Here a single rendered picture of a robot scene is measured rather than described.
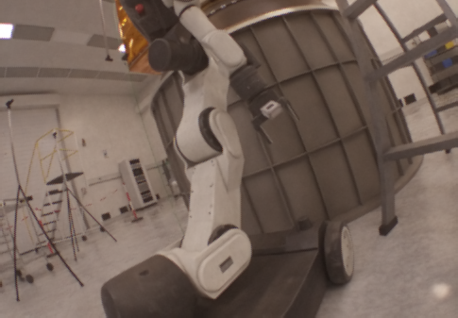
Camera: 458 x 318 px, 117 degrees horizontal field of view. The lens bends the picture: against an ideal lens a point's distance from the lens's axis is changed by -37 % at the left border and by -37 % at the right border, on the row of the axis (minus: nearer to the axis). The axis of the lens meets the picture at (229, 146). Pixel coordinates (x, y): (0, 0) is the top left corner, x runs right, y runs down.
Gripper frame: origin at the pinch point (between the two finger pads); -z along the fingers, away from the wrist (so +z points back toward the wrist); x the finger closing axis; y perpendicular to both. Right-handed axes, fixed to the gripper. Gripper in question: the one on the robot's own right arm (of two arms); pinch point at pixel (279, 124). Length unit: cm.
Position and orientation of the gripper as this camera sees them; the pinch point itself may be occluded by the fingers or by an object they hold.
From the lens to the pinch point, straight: 65.6
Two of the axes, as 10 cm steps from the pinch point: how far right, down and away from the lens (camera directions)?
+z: -6.1, -7.9, -0.7
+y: -0.9, -0.2, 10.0
